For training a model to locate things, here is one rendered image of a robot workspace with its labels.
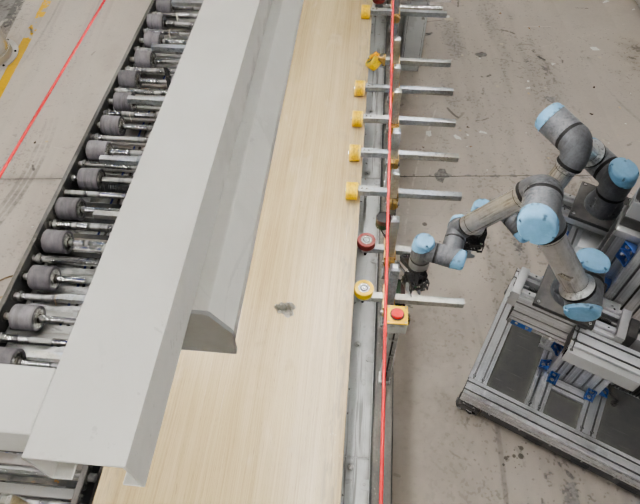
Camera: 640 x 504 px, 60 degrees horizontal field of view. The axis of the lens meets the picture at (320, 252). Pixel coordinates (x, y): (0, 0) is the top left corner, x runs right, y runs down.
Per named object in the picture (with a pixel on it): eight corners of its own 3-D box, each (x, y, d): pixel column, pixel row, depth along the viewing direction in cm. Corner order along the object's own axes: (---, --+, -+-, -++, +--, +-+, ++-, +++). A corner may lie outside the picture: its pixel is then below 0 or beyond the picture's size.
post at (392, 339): (389, 374, 228) (401, 319, 191) (389, 385, 225) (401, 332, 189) (378, 373, 228) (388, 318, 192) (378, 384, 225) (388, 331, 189)
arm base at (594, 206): (624, 201, 237) (635, 185, 229) (616, 225, 230) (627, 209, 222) (588, 188, 242) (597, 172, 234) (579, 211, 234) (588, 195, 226)
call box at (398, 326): (405, 317, 193) (407, 306, 186) (405, 335, 189) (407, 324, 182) (384, 316, 193) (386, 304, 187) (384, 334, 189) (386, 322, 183)
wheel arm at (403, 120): (454, 123, 284) (455, 117, 281) (455, 128, 282) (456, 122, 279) (356, 118, 287) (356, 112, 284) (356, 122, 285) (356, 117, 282)
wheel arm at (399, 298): (462, 302, 234) (464, 297, 230) (462, 309, 232) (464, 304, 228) (358, 295, 236) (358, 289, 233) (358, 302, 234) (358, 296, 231)
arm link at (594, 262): (599, 270, 205) (614, 248, 194) (596, 299, 197) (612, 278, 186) (565, 261, 207) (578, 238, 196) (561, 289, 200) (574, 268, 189)
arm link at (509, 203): (550, 152, 172) (442, 215, 210) (545, 176, 166) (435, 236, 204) (575, 175, 175) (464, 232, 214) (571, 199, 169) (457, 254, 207)
